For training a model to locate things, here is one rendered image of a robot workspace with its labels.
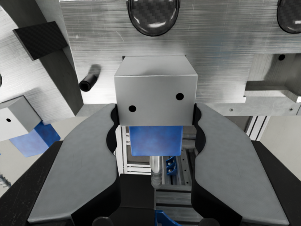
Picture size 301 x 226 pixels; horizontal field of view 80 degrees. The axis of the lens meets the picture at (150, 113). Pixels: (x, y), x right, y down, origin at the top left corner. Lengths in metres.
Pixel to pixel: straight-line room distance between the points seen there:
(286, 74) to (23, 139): 0.31
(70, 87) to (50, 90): 0.03
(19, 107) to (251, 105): 0.31
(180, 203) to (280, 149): 1.22
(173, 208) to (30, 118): 0.42
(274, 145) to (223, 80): 1.46
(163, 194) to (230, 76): 0.45
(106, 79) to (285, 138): 1.52
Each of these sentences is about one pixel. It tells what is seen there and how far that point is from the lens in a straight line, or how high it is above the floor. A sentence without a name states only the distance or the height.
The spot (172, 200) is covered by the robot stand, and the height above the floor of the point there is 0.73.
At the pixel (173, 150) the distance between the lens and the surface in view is 0.15.
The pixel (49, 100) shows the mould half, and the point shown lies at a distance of 0.25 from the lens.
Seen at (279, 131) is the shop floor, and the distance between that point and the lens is 1.55.
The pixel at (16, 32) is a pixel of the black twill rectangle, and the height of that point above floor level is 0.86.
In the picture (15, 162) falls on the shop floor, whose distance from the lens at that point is 1.91.
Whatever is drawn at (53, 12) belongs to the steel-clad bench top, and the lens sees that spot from 0.27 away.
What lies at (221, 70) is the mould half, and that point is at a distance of 0.17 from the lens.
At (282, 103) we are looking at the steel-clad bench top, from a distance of 0.33.
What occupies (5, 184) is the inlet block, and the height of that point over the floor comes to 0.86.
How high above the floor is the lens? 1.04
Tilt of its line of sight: 59 degrees down
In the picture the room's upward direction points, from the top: 177 degrees counter-clockwise
